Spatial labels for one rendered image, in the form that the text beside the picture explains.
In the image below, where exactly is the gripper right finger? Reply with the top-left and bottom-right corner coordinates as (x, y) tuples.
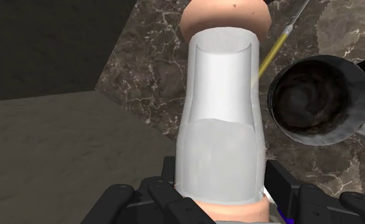
(264, 159), (365, 224)

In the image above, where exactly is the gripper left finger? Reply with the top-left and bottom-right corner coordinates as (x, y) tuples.
(80, 156), (216, 224)

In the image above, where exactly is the black frying pan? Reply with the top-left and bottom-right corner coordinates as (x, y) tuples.
(266, 49), (365, 147)

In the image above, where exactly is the yellow handled metal utensil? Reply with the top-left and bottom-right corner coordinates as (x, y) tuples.
(258, 0), (310, 79)

